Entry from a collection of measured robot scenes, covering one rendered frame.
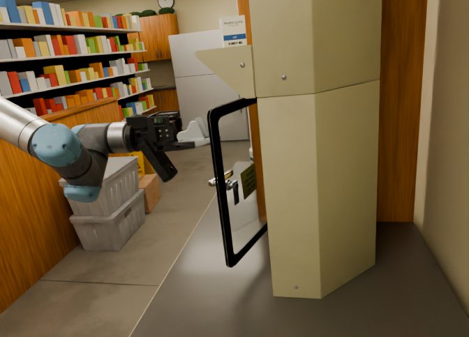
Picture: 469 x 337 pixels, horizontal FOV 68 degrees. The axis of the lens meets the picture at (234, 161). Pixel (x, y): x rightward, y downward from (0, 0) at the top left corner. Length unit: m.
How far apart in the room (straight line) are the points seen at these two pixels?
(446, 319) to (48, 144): 0.85
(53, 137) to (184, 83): 5.27
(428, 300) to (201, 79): 5.25
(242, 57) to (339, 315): 0.58
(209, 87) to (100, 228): 3.42
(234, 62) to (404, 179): 0.68
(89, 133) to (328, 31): 0.57
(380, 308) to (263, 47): 0.60
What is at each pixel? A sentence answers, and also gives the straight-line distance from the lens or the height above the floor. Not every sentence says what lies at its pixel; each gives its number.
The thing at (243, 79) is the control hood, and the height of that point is 1.45.
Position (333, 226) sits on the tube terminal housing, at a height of 1.11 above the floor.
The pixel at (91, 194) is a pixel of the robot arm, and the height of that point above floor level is 1.23.
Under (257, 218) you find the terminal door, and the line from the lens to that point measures 0.98.
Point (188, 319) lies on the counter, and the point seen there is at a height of 0.94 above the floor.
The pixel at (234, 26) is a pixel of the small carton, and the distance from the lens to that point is 0.78.
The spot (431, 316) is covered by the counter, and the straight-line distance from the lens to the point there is 0.89.
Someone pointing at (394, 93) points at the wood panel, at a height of 1.34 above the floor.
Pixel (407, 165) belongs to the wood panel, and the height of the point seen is 1.13.
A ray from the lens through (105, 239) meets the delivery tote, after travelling 3.13.
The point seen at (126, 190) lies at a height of 0.42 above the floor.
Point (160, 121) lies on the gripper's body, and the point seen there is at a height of 1.37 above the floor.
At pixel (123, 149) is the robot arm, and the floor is 1.31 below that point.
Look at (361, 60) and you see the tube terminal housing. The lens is 0.78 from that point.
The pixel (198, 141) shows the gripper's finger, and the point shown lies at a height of 1.32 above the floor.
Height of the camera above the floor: 1.51
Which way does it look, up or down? 18 degrees down
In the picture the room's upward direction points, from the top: 6 degrees counter-clockwise
